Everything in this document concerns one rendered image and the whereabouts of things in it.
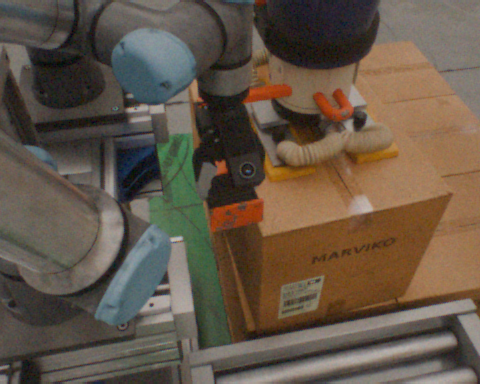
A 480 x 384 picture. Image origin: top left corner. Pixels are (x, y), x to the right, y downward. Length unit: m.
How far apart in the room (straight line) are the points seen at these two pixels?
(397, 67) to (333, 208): 1.27
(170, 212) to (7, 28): 1.73
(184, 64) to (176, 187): 1.80
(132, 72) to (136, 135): 0.63
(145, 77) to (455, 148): 1.43
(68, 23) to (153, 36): 0.10
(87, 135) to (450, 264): 1.01
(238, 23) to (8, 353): 0.52
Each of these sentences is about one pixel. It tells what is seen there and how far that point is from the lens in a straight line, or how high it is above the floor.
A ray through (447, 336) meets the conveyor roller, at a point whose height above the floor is 0.55.
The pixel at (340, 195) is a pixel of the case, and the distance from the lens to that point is 0.98.
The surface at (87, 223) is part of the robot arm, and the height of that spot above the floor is 1.32.
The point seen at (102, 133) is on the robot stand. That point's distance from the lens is 1.12.
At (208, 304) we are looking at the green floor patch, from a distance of 1.90.
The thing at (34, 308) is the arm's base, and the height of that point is 1.08.
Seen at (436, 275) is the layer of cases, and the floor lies 0.54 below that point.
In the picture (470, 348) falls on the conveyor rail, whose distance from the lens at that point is 1.31.
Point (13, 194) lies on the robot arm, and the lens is 0.38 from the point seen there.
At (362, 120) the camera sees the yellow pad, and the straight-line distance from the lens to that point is 1.09.
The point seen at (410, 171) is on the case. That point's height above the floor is 0.95.
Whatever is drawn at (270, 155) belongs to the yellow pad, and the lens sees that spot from 1.01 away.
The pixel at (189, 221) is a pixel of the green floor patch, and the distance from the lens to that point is 2.14.
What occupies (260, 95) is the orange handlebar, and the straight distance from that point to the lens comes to 0.98.
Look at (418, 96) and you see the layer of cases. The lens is 2.00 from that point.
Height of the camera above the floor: 1.66
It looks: 48 degrees down
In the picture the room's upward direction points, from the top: straight up
